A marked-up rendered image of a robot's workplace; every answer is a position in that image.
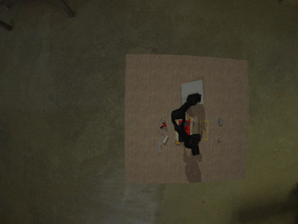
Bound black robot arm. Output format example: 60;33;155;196
171;93;202;156

